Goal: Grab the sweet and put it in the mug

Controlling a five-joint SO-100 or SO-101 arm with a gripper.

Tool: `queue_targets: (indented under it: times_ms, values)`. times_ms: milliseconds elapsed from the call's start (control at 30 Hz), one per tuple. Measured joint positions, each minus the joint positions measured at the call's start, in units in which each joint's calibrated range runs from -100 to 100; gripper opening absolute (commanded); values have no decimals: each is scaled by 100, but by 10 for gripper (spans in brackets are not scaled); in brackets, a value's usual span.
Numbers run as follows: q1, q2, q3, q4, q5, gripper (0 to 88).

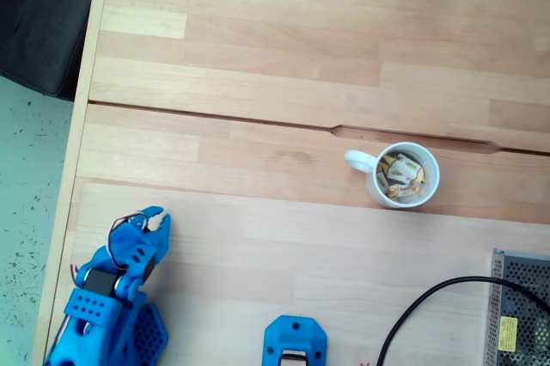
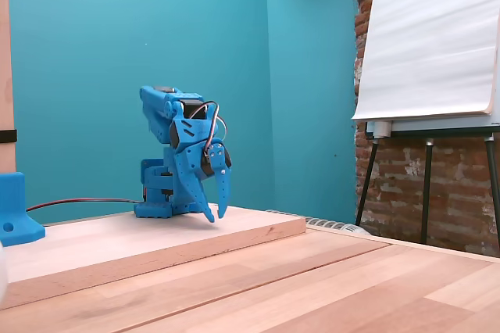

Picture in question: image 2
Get light wooden board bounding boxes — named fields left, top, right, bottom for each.
left=0, top=203, right=307, bottom=310

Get white radiator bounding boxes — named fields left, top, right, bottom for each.
left=265, top=207, right=370, bottom=236

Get flip chart easel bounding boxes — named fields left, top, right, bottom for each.
left=354, top=118, right=500, bottom=249

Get white flip chart pad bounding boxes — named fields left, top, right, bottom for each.
left=350, top=0, right=500, bottom=123

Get red white black servo wire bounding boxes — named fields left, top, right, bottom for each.
left=202, top=101, right=229, bottom=154

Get red black power wire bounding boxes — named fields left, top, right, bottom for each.
left=25, top=197, right=145, bottom=213

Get blue printed post bracket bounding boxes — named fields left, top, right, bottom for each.
left=0, top=171, right=46, bottom=248

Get wooden post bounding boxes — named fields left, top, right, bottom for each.
left=0, top=0, right=16, bottom=176

